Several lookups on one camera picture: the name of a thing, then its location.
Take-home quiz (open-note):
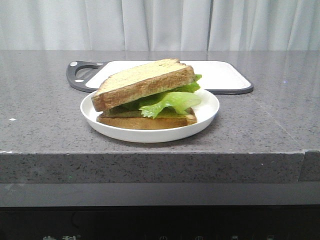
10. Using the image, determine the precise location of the green lettuce leaf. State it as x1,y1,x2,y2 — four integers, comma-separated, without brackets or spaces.
111,74,202,119

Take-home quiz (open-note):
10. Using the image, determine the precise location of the bread slice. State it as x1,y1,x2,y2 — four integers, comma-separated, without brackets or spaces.
91,58,196,112
96,107,197,130

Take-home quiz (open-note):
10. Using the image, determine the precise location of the white round plate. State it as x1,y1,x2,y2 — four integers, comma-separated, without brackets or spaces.
80,88,220,143

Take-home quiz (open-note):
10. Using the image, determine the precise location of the black appliance panel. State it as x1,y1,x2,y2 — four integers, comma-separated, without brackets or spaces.
0,205,320,240

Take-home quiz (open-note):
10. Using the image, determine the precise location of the white curtain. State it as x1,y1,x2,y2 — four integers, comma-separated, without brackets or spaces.
0,0,320,51

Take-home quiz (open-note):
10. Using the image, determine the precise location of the white cutting board black handle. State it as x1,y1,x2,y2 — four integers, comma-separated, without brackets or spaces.
66,60,254,95

